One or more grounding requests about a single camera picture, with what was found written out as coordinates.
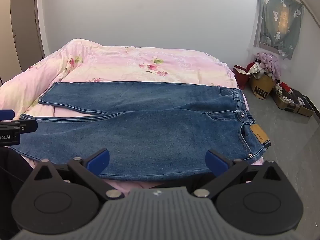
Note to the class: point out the blue denim pants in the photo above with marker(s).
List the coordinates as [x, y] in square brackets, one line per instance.
[150, 130]

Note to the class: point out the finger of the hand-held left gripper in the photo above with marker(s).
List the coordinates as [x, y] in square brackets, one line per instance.
[23, 126]
[6, 115]

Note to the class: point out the pile of purple clothes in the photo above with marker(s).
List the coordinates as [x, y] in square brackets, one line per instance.
[271, 63]

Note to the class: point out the brown paper bag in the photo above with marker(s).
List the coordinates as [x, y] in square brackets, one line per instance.
[261, 88]

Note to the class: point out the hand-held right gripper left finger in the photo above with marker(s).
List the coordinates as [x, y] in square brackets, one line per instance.
[98, 162]

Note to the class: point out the grey door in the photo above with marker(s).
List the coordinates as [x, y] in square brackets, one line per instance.
[25, 30]

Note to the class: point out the red bag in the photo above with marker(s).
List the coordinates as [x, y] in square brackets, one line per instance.
[241, 77]

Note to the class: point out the pink floral quilt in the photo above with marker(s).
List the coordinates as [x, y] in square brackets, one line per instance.
[125, 62]

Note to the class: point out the olive shoebox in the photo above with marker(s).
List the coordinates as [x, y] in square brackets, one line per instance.
[285, 102]
[303, 105]

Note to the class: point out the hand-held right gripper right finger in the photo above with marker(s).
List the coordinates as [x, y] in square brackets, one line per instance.
[215, 162]

